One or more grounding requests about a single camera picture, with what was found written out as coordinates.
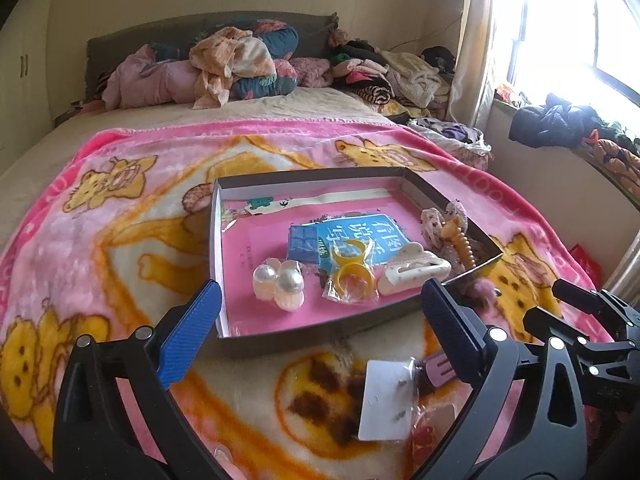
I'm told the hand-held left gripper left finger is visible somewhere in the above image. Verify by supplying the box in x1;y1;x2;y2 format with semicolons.
52;280;223;480

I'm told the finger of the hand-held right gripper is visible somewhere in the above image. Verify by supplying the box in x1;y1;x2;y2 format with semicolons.
522;305;603;361
552;278;640;328

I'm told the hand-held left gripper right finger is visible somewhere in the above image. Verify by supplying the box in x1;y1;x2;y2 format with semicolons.
421;278;587;480

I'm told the white hair claw clip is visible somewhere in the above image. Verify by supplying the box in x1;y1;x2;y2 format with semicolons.
376;241;454;297

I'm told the beige spiral hair tie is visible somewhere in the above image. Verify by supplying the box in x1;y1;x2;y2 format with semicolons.
440;214;477;269

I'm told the pearl hair clip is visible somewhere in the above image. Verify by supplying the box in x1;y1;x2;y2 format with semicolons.
252;257;306;314

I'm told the shallow dark cardboard box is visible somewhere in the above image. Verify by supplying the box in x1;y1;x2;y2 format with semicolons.
207;166;505;357

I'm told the beige dotted scrunchie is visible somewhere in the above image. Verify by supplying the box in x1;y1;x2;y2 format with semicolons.
420;201;469;257

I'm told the yellow ring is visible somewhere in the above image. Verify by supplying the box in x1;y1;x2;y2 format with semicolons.
323;240;376;304

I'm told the blue patterned small packet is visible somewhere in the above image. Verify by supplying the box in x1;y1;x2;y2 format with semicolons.
287;224;334;265

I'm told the red bag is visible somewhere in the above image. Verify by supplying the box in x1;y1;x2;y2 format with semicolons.
569;243;602;282

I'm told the purple hair clip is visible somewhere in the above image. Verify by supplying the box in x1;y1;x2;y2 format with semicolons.
414;352;457;394

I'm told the red patterned plastic packet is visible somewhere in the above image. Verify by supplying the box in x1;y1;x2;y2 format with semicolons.
409;409;462;457

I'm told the pink cartoon printed blanket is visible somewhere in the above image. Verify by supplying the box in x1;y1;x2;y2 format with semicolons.
0;117;615;480

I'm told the orange and black cloth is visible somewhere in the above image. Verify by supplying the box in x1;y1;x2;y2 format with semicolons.
584;129;640;187

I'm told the dark jacket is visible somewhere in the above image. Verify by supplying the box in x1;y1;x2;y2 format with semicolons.
508;92;602;149

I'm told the floral laundry basket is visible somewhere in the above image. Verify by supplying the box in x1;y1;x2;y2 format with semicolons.
407;117;494;172

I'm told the bed with beige sheet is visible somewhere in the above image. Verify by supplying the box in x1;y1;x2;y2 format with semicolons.
0;85;412;192

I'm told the pile of mixed clothes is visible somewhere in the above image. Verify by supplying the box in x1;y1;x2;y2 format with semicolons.
327;30;457;112

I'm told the bright window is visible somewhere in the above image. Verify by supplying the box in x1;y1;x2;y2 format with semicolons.
492;0;640;112

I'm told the beige patterned cloth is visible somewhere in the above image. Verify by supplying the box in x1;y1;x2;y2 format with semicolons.
189;27;279;111

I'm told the cream curtain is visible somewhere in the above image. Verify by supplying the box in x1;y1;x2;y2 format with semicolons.
446;0;527;129

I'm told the pink pillow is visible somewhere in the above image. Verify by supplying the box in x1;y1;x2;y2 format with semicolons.
290;57;334;89

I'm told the dark blue floral quilt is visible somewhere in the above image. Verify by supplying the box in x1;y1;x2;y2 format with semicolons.
227;20;302;102

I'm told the pile of pillows and bedding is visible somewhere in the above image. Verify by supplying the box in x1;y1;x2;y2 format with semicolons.
86;10;342;105

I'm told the cream built-in wardrobe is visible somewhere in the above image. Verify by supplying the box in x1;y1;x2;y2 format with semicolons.
0;0;57;173

